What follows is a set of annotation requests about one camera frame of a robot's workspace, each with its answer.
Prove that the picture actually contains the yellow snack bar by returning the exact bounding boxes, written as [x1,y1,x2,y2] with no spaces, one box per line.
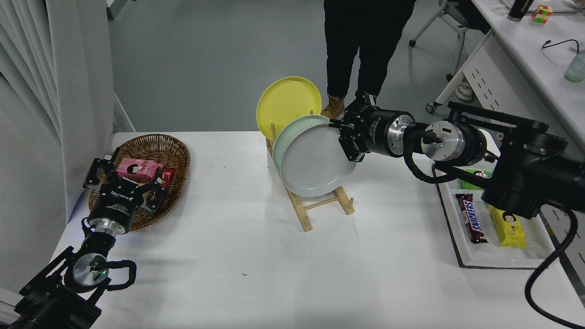
[488,203,527,249]

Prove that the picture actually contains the white tray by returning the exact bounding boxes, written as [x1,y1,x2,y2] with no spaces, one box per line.
[431,155,556,269]

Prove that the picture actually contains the black cable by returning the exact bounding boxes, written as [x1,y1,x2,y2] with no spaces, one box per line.
[542,38,581,54]

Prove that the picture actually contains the red snack bar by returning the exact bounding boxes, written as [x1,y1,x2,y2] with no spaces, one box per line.
[145,168,176,208]

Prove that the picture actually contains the white office chair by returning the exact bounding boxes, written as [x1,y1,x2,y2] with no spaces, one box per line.
[408,0,493,81]

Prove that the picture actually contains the mint green plate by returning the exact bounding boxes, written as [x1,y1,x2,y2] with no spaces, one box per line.
[272,114,332,176]

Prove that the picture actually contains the person in white sneakers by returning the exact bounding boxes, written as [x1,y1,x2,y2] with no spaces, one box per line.
[455,75,474,102]

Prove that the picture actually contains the wooden plate rack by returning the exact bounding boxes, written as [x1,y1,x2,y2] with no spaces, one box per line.
[265,110,356,233]

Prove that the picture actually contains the Snickers bar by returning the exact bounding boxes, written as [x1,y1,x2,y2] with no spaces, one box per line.
[455,193,489,244]

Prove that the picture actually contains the person in tan boots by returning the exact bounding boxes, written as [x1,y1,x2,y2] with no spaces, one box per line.
[320,0,417,120]

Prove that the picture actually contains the black bottle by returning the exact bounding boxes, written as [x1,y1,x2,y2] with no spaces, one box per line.
[507,0,534,21]

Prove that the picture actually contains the grey plate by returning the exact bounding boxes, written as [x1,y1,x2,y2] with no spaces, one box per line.
[280,122,357,198]

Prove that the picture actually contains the pink snack box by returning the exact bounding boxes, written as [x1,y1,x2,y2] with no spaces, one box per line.
[116,158,164,180]

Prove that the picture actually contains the brown wicker basket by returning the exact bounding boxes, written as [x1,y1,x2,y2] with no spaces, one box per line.
[88,133,191,232]

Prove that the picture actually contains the green snack pack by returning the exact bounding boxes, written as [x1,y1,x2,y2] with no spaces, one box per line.
[459,169,494,191]

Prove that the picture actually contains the white curtain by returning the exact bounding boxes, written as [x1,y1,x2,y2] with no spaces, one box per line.
[0,0,61,142]

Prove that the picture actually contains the colourful puzzle cube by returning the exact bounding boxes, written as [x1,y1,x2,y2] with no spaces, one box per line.
[531,5,553,24]

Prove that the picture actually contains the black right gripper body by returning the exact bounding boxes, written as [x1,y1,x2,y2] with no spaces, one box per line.
[351,108,413,157]

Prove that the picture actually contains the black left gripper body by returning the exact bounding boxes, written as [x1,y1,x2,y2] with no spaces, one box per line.
[88,180,147,228]

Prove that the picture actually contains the white side table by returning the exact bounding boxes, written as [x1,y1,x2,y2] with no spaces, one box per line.
[425,0,585,160]

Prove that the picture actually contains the yellow plate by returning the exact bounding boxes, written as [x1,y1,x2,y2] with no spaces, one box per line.
[255,76,322,140]

